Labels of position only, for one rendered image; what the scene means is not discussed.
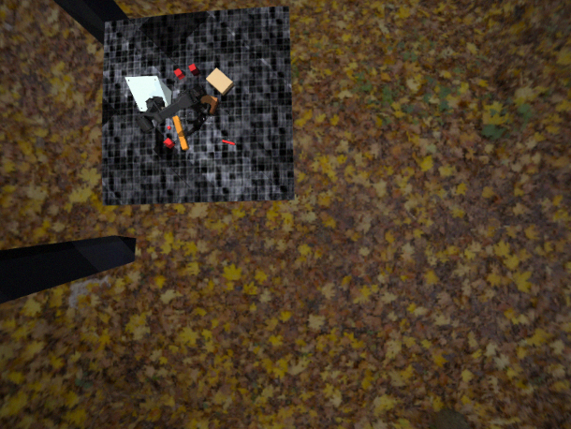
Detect orange long flat bar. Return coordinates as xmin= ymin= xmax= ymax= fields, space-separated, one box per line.
xmin=173 ymin=115 xmax=189 ymax=150

